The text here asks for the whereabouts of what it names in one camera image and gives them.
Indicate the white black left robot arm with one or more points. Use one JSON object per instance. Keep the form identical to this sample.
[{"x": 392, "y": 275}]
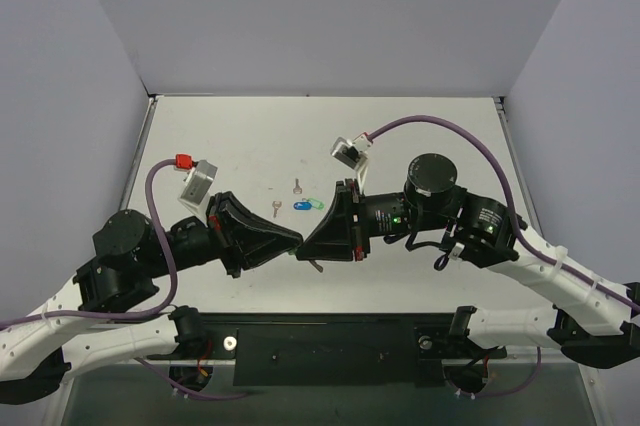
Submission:
[{"x": 113, "y": 308}]

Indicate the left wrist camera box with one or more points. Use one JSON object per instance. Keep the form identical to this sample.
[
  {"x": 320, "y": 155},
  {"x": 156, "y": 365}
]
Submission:
[{"x": 195, "y": 192}]

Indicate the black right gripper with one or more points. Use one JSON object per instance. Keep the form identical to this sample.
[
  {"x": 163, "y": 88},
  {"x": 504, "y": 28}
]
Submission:
[{"x": 356, "y": 219}]

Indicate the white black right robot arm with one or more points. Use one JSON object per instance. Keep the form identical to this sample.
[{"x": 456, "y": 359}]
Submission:
[{"x": 587, "y": 319}]

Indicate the green framed key tag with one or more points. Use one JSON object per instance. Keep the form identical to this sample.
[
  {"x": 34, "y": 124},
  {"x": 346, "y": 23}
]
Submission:
[{"x": 315, "y": 203}]

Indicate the small silver key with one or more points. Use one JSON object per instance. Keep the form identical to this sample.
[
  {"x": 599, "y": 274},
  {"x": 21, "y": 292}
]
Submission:
[{"x": 276, "y": 205}]

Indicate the dark grey key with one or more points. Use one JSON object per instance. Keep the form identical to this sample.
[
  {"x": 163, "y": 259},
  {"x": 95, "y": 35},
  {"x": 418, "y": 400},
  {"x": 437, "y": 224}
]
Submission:
[{"x": 297, "y": 188}]

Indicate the blue plastic key fob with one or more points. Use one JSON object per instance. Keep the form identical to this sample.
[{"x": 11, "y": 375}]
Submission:
[{"x": 302, "y": 206}]

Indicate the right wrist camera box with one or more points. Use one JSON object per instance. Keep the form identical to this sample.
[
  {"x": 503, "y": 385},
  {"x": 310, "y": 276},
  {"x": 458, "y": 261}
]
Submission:
[{"x": 352, "y": 153}]

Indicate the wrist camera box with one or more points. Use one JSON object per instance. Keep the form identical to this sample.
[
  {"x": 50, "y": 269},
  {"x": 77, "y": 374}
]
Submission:
[
  {"x": 195, "y": 192},
  {"x": 352, "y": 153}
]

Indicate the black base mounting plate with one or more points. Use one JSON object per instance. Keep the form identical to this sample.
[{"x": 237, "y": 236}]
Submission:
[{"x": 332, "y": 349}]

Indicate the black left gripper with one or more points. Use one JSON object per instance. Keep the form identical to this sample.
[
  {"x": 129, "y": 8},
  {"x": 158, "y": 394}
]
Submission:
[{"x": 223, "y": 235}]

